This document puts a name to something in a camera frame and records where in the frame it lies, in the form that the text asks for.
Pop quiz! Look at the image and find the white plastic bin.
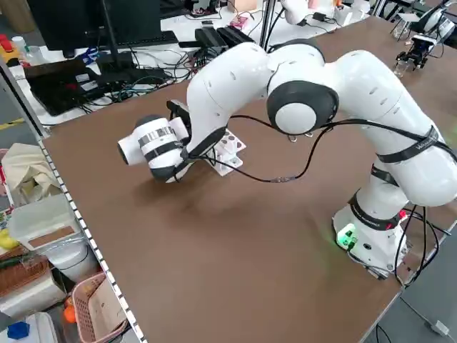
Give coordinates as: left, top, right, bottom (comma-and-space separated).
8, 194, 91, 283

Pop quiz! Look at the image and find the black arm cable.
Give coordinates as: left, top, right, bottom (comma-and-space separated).
176, 114, 449, 185

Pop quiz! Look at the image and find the black computer monitor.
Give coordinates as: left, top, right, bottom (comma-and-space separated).
28, 0, 162, 60

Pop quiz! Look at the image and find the pink plastic basket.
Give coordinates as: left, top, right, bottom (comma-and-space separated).
71, 272, 130, 343

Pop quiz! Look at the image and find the brown wicker basket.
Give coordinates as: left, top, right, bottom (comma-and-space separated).
0, 249, 51, 298

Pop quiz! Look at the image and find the wire gauze with ceramic disc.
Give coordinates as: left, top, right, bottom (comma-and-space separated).
394, 14, 421, 26

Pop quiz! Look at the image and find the black power supply unit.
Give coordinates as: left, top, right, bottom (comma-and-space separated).
194, 26, 229, 49
217, 25, 258, 46

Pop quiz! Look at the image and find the white test tube rack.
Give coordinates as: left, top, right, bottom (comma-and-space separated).
209, 130, 248, 177

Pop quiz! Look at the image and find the pink printed box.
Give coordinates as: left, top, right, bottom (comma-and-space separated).
229, 15, 251, 30

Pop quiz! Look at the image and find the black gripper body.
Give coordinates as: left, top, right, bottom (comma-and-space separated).
410, 34, 437, 55

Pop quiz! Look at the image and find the beige cloth bag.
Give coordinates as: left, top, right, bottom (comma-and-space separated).
1, 142, 62, 207

